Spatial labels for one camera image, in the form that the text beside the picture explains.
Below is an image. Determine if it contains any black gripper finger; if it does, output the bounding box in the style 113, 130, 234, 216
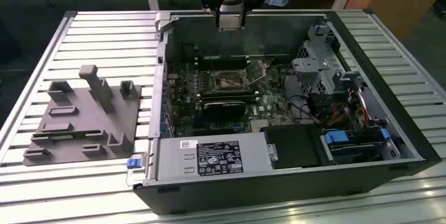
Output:
193, 0, 224, 28
238, 0, 265, 30

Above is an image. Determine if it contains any silver square CPU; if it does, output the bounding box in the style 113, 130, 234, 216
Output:
220, 11, 241, 32

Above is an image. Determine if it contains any black RAM slot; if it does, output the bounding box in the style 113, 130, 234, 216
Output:
201, 91, 257, 98
201, 96, 257, 102

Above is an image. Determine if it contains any grey metal drive cage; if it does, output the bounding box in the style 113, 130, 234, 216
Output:
291, 24, 367, 97

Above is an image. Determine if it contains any green motherboard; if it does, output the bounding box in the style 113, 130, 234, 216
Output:
162, 54, 307, 138

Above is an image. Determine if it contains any black graphics card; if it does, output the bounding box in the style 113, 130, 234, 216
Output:
200, 100, 246, 120

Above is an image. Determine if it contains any small silver heatsink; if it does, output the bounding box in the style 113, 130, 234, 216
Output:
249, 119, 271, 132

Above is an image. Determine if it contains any black plastic shroud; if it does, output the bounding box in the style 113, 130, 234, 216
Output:
260, 125, 324, 170

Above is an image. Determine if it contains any blue disk carrier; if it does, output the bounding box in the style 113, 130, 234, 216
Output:
323, 129, 348, 146

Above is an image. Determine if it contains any grey parts rack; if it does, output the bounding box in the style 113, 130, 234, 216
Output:
21, 64, 144, 167

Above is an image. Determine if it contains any silver power supply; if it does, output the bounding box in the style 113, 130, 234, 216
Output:
152, 133, 279, 183

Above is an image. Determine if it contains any black hard disk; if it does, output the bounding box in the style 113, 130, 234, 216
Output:
327, 140, 387, 163

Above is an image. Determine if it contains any blue case latch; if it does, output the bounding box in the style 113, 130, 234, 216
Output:
126, 157, 144, 169

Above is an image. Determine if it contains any green RAM stick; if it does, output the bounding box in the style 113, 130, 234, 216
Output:
48, 133, 86, 139

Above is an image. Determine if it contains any black PC case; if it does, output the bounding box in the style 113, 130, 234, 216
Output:
132, 9, 441, 216

